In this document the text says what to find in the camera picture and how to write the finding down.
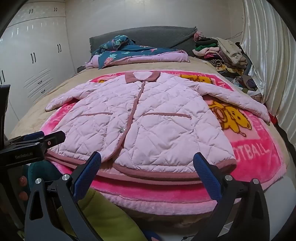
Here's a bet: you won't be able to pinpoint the dark blue floral quilt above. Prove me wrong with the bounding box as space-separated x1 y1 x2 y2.
84 35 190 70

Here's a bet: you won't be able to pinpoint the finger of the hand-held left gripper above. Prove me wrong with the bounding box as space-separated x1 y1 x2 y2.
35 130 66 151
7 130 45 144

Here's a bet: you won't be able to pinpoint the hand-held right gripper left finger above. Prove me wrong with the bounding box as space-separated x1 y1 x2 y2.
24 151 103 241

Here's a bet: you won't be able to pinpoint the pink printed blanket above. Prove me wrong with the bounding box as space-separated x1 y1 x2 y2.
40 70 287 215

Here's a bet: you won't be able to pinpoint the grey padded headboard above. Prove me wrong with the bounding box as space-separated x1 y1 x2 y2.
89 26 197 56

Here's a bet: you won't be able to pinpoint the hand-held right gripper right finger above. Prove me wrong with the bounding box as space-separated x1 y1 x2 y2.
193 152 270 241

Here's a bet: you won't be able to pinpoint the person's yellow-green clothing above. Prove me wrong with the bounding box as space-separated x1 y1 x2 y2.
57 187 148 241

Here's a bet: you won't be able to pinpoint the person's teal clothing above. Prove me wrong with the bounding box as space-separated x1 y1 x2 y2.
27 160 63 193

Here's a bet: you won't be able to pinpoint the pink quilted jacket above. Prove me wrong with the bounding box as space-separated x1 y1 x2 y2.
45 71 271 186

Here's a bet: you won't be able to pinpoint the person's left hand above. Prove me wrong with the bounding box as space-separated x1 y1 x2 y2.
18 176 30 202

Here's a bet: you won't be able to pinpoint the white satin curtain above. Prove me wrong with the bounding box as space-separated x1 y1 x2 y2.
239 0 296 144

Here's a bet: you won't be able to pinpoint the pile of mixed clothes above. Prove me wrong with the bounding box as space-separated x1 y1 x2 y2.
193 31 263 93

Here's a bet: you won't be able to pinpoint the bed with beige cover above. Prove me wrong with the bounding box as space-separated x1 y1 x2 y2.
9 56 290 232

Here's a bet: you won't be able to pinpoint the white wardrobe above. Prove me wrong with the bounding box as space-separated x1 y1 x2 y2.
0 0 77 139

